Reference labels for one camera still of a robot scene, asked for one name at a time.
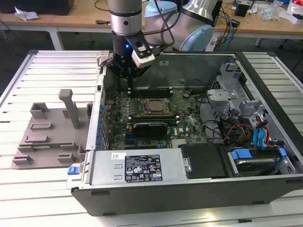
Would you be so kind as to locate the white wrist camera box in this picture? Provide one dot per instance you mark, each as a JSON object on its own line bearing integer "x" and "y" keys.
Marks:
{"x": 142, "y": 62}

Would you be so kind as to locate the CPU socket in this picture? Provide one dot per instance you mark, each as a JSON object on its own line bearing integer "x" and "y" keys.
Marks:
{"x": 165, "y": 115}

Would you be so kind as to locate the blue case latch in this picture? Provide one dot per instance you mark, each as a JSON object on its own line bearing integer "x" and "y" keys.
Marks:
{"x": 72, "y": 170}

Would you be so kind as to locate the white and red package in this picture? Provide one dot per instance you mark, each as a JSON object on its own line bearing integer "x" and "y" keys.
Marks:
{"x": 296, "y": 11}

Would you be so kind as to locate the green RAM stick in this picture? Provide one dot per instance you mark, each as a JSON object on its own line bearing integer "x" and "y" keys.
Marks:
{"x": 41, "y": 147}

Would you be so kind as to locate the small silver heatsink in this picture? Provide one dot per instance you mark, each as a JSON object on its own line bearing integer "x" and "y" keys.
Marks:
{"x": 179, "y": 143}

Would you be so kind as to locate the silver CPU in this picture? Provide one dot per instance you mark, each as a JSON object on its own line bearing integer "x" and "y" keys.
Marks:
{"x": 156, "y": 106}

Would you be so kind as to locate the silver drive bay cage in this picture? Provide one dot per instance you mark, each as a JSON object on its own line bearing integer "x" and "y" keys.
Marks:
{"x": 221, "y": 97}

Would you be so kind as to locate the black PC case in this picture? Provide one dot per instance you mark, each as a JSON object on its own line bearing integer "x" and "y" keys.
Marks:
{"x": 165, "y": 198}

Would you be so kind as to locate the round coin battery holder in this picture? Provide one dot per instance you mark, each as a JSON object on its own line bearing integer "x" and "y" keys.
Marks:
{"x": 187, "y": 94}

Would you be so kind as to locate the large black box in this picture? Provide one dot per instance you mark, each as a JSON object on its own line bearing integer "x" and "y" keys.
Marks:
{"x": 35, "y": 6}

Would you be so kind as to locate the pale grey case latch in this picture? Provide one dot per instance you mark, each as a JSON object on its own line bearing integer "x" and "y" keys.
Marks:
{"x": 102, "y": 56}

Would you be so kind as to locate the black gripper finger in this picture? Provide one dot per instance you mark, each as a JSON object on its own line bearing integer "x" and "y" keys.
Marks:
{"x": 142, "y": 71}
{"x": 113, "y": 64}

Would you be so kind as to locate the hard disk in blue carrier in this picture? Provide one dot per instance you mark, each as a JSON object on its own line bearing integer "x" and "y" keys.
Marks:
{"x": 241, "y": 154}

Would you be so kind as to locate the black graphics card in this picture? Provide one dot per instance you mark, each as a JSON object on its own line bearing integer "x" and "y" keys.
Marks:
{"x": 151, "y": 130}

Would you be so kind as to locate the light wooden desk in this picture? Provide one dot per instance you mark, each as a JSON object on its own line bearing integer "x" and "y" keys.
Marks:
{"x": 78, "y": 20}
{"x": 7, "y": 19}

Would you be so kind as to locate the black plastic shroud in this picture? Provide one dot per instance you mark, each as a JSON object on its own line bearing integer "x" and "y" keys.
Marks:
{"x": 203, "y": 160}

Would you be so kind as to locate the clear plastic bags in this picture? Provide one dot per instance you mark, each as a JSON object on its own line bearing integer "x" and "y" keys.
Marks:
{"x": 272, "y": 10}

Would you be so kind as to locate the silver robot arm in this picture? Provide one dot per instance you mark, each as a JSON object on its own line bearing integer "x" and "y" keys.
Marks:
{"x": 125, "y": 23}

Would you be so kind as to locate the grey parts rack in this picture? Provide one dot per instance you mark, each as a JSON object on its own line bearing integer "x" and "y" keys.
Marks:
{"x": 54, "y": 132}

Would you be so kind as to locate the small black box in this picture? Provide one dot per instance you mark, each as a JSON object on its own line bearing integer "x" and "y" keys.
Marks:
{"x": 242, "y": 10}

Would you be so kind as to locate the crumpled white plastic bag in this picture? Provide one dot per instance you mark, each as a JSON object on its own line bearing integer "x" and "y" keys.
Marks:
{"x": 26, "y": 14}

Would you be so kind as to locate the black RAM slot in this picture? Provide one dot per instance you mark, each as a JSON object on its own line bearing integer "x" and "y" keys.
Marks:
{"x": 174, "y": 122}
{"x": 149, "y": 90}
{"x": 149, "y": 94}
{"x": 154, "y": 117}

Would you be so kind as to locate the silver power supply unit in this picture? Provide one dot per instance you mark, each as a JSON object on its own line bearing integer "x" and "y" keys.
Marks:
{"x": 104, "y": 163}

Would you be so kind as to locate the small flat black device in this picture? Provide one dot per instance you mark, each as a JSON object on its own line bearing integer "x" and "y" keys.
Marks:
{"x": 235, "y": 23}

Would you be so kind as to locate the green motherboard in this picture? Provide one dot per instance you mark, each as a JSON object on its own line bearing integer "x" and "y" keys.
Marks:
{"x": 189, "y": 123}

